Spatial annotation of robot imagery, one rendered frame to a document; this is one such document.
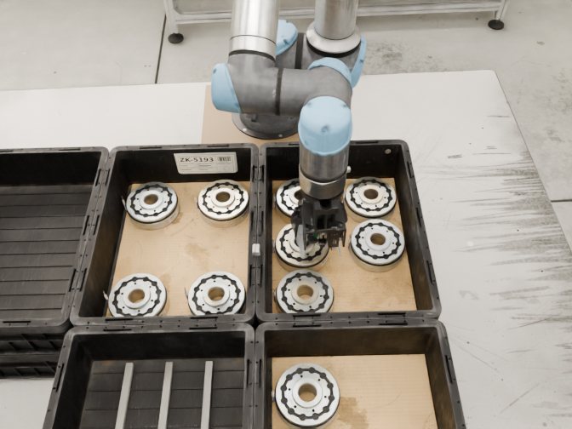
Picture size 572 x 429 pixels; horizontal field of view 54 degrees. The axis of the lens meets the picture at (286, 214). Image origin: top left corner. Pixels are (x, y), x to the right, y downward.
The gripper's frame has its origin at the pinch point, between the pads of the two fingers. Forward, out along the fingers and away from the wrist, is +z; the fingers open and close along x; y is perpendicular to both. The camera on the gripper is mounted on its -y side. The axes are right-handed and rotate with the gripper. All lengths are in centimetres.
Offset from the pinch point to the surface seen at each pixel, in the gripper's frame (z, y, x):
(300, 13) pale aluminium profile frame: 72, -188, 17
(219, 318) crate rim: -8.0, 18.3, -18.4
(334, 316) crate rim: -8.0, 19.7, -0.1
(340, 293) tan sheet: 2.0, 10.1, 2.9
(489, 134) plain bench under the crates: 15, -39, 50
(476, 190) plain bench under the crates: 15.0, -21.6, 41.3
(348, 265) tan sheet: 2.0, 4.4, 5.4
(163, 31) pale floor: 85, -201, -54
